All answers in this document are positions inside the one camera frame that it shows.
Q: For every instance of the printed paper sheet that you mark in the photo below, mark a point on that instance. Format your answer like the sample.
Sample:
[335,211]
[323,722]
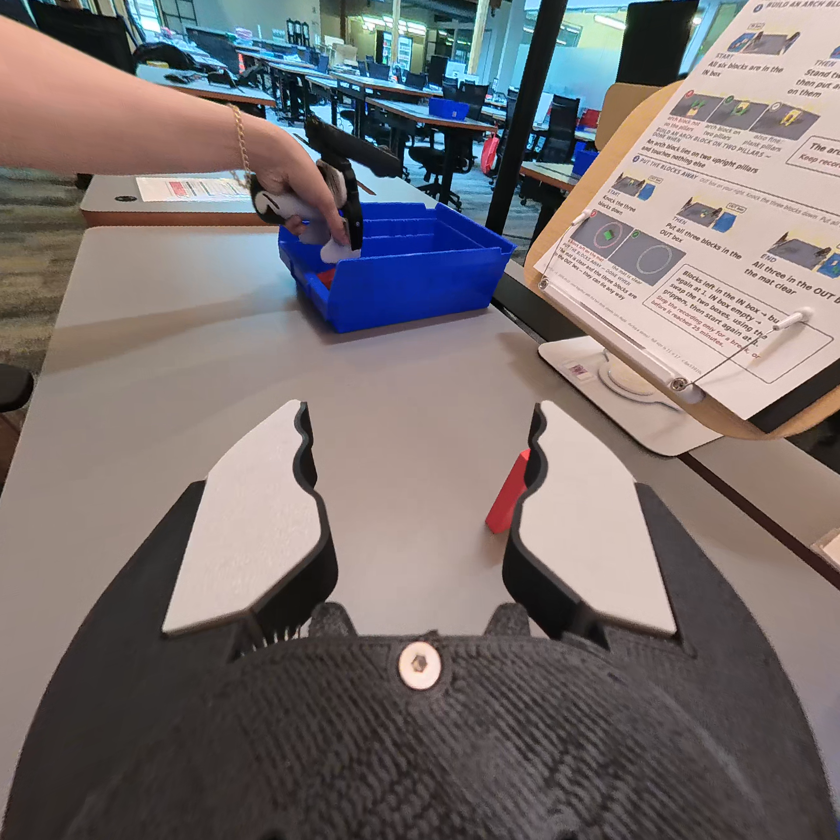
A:
[184,189]

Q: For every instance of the black panel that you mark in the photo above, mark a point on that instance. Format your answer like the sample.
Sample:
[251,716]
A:
[656,39]

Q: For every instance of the person's left forearm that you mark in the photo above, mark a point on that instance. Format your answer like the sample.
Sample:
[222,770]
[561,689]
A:
[98,111]

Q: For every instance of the printed instruction sheet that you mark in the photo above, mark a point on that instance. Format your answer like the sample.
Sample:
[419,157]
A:
[722,197]

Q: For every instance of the person's left hand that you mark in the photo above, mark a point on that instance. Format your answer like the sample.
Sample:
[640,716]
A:
[289,164]

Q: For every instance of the red wooden block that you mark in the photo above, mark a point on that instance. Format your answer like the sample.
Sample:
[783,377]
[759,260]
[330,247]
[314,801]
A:
[505,502]
[327,279]

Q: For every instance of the black pillar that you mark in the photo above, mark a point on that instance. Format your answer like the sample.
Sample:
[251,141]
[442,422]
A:
[525,98]

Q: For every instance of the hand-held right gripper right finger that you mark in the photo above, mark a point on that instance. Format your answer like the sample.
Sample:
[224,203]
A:
[587,525]

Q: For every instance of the blue plastic bin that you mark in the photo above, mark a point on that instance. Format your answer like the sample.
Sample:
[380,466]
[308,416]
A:
[584,161]
[407,289]
[449,110]

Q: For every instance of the grey office table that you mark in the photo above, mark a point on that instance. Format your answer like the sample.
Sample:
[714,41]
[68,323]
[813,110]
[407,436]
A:
[407,108]
[111,190]
[197,88]

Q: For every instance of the red bag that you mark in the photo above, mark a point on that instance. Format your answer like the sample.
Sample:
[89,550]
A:
[490,154]

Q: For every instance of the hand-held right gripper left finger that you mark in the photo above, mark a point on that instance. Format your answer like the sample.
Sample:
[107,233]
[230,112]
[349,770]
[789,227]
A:
[246,525]

